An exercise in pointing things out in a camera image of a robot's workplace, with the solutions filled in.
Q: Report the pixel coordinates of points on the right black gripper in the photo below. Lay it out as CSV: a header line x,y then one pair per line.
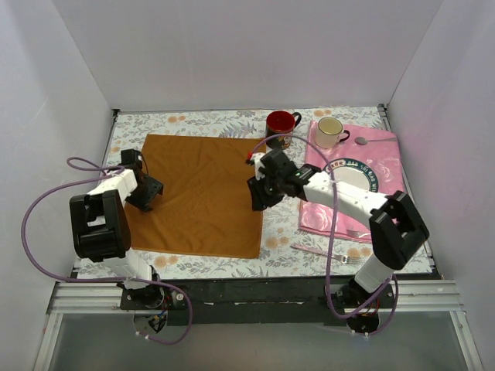
x,y
261,192

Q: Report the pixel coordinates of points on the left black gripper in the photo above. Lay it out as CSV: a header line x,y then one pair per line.
x,y
148,192

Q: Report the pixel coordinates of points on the orange brown cloth napkin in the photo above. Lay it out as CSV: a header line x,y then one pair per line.
x,y
205,208

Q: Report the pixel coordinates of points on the pink handled fork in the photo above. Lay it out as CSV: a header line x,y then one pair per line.
x,y
343,259

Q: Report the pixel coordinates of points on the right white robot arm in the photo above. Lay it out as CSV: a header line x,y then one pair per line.
x,y
396,227

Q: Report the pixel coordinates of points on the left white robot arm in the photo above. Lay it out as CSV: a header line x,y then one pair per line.
x,y
101,232

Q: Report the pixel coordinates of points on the floral tablecloth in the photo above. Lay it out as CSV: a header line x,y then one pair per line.
x,y
280,224

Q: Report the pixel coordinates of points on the black red floral mug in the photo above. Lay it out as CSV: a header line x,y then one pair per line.
x,y
280,125

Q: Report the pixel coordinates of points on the white plate blue rim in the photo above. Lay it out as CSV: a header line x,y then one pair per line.
x,y
354,172

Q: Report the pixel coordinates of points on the cream enamel cup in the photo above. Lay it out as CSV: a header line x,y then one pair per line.
x,y
330,132

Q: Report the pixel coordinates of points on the silver spoon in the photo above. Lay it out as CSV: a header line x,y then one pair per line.
x,y
363,141

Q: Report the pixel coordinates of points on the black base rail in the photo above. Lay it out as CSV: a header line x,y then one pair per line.
x,y
274,300

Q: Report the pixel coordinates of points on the aluminium frame rail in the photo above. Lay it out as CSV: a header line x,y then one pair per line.
x,y
84,329

